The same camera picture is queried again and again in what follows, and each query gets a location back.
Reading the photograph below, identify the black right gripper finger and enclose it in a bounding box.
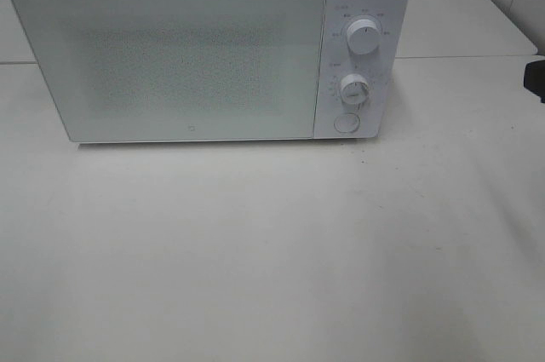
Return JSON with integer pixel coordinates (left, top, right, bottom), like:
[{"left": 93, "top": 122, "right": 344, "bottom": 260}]
[{"left": 523, "top": 61, "right": 545, "bottom": 102}]

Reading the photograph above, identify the white timer knob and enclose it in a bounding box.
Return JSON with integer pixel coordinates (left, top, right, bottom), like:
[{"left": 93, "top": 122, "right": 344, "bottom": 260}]
[{"left": 340, "top": 73, "right": 370, "bottom": 106}]

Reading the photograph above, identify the round white door-release button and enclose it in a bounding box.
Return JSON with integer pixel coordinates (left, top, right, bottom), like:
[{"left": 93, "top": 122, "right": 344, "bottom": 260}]
[{"left": 334, "top": 113, "right": 360, "bottom": 134}]

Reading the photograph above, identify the upper white power knob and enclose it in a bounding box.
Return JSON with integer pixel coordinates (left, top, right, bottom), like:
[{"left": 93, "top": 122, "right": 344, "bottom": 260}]
[{"left": 346, "top": 17, "right": 382, "bottom": 55}]

